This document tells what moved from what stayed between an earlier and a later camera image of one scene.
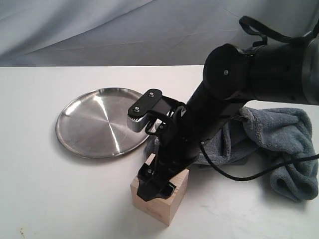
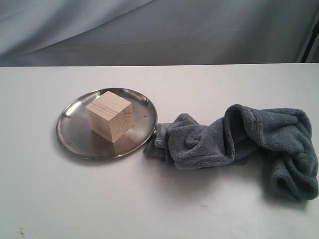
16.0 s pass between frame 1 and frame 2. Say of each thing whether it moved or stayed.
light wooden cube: moved
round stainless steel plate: stayed
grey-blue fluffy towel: stayed
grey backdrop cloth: stayed
